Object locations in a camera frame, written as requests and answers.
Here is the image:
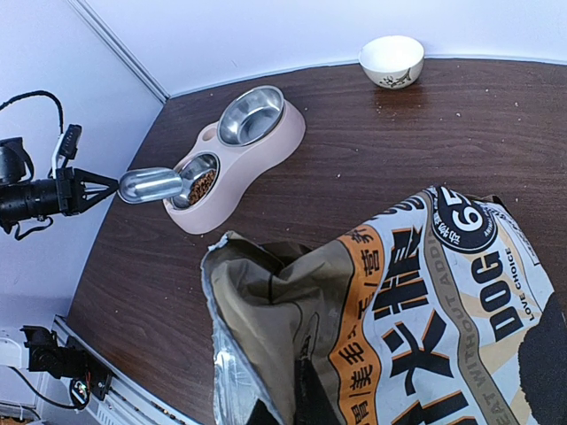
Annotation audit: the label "steel feeder bowl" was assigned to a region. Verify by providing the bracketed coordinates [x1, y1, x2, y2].
[170, 152, 220, 210]
[217, 85, 285, 146]

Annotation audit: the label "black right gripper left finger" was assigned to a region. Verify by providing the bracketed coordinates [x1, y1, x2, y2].
[247, 398, 286, 425]

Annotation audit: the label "left aluminium frame post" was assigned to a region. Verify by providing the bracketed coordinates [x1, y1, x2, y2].
[67, 0, 170, 104]

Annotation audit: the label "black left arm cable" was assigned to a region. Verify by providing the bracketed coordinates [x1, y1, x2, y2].
[0, 90, 66, 138]

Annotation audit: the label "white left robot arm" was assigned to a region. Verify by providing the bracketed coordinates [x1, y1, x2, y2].
[1, 137, 119, 241]

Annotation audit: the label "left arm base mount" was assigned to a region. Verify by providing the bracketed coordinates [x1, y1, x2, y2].
[12, 326, 113, 411]

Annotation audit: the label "pink double pet feeder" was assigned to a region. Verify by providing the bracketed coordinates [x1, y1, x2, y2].
[163, 99, 306, 235]

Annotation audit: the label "rear steel feeder bowl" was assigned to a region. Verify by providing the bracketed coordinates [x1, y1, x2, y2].
[217, 85, 285, 146]

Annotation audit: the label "front aluminium rail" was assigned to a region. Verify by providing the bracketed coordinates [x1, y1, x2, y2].
[52, 315, 198, 425]

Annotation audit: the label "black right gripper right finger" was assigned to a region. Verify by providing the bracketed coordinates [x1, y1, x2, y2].
[294, 359, 339, 425]

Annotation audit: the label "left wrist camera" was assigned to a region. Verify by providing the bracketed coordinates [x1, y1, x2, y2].
[48, 124, 82, 179]

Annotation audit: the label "metal food scoop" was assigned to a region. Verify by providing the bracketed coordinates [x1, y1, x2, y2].
[118, 167, 183, 205]

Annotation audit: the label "front steel feeder bowl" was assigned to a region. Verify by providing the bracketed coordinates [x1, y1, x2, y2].
[170, 152, 220, 210]

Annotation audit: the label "brown kibble pellets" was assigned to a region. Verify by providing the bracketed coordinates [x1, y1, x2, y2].
[188, 170, 217, 206]

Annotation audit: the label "pet food bag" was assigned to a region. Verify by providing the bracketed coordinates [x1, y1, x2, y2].
[201, 186, 566, 424]

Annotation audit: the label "white floral ceramic bowl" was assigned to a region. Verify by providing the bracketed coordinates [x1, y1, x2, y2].
[358, 35, 425, 90]

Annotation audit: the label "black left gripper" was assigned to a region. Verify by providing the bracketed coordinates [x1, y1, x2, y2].
[55, 167, 119, 216]

